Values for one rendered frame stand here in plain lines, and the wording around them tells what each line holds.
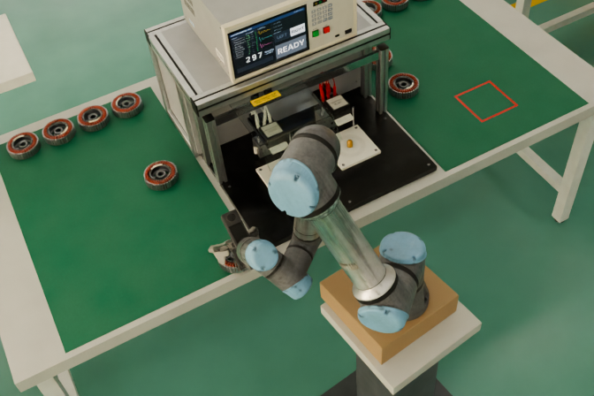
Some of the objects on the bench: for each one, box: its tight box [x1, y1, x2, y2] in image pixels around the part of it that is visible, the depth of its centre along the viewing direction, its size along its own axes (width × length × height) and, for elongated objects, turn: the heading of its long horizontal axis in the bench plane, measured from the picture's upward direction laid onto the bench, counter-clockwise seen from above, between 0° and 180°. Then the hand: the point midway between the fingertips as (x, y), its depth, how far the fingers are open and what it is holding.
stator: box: [218, 239, 248, 273], centre depth 222 cm, size 11×11×4 cm
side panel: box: [147, 42, 202, 158], centre depth 251 cm, size 28×3×32 cm, turn 32°
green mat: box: [0, 87, 233, 354], centre depth 243 cm, size 94×61×1 cm, turn 32°
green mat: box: [371, 0, 589, 171], centre depth 279 cm, size 94×61×1 cm, turn 32°
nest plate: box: [338, 125, 381, 171], centre depth 248 cm, size 15×15×1 cm
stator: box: [388, 72, 419, 99], centre depth 268 cm, size 11×11×4 cm
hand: (231, 237), depth 216 cm, fingers open, 14 cm apart
